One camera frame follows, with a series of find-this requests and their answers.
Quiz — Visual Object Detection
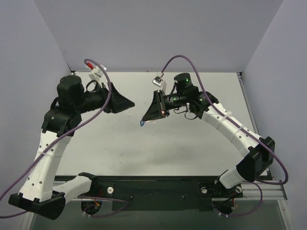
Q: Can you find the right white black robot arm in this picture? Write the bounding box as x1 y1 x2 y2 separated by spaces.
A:
142 73 275 196

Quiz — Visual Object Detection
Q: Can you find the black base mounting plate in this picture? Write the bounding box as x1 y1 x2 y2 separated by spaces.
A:
83 176 243 212

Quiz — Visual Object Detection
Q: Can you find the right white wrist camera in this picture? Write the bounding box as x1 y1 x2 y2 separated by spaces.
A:
152 72 167 93

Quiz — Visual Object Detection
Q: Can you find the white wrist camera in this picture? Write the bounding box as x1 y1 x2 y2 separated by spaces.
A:
85 62 104 84
152 72 167 93

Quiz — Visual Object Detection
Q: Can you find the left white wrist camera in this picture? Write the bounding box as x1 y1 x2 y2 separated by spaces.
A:
85 62 104 84

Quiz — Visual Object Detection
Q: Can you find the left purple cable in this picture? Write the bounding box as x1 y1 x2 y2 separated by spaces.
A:
0 58 129 219

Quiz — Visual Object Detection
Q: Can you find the purple cable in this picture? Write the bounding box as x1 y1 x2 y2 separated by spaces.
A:
160 55 289 218
0 58 129 219

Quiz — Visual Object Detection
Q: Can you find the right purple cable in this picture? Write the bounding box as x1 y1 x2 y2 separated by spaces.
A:
160 55 289 218

